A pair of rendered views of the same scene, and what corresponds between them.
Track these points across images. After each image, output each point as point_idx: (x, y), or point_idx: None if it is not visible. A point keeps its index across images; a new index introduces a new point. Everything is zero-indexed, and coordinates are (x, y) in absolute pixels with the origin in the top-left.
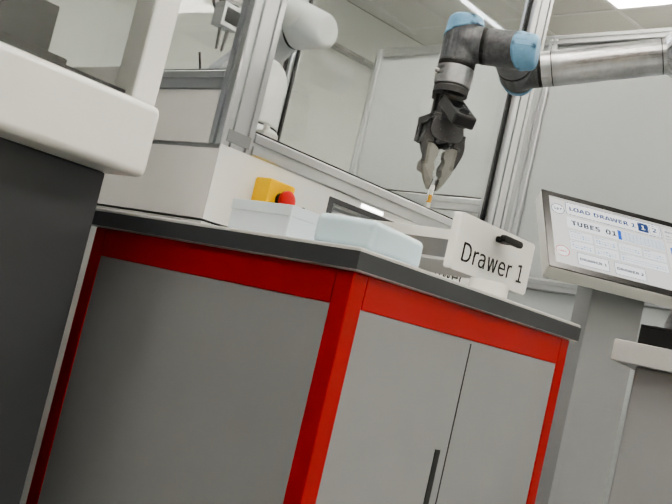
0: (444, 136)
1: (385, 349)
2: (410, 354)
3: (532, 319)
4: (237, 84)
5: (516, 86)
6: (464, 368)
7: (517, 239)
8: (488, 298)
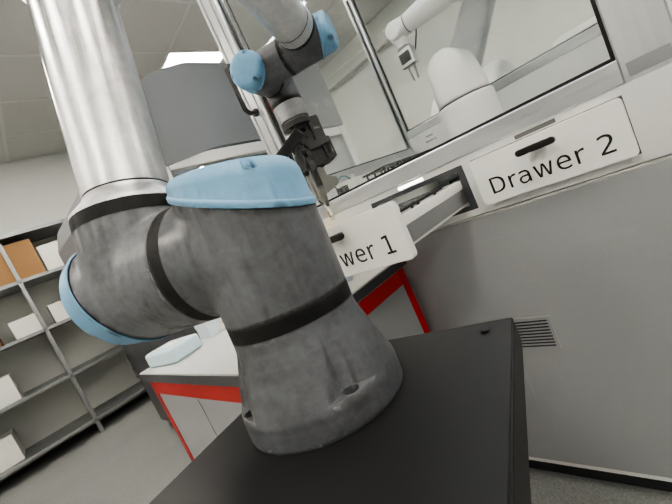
0: (302, 168)
1: (174, 407)
2: (182, 408)
3: (207, 381)
4: None
5: (306, 64)
6: (204, 412)
7: (360, 217)
8: (180, 376)
